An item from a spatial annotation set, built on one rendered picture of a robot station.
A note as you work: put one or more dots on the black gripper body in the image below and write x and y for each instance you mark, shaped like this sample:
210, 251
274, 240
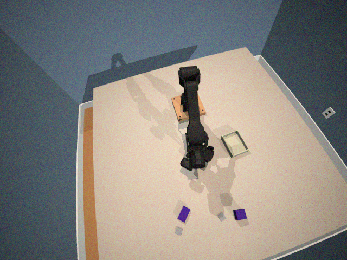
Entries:
186, 163

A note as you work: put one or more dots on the purple rectangular block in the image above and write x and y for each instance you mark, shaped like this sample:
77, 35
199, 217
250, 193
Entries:
183, 214

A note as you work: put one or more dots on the purple cube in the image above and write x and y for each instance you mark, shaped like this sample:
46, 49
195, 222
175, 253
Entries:
240, 214

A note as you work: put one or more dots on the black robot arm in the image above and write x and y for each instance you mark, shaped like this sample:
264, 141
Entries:
189, 78

